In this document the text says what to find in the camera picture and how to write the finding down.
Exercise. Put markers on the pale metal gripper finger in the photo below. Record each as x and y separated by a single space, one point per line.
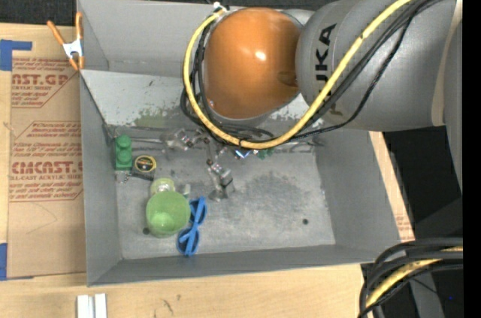
185 140
217 170

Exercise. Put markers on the black and yellow tape measure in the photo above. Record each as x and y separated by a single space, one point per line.
145 164

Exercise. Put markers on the blue sunglasses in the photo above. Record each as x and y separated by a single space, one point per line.
196 213

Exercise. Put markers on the grey metal bin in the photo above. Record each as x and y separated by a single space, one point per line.
270 203

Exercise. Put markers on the dark green toy block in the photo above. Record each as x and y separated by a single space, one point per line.
123 153

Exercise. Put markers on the brown cardboard board red print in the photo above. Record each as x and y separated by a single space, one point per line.
45 143

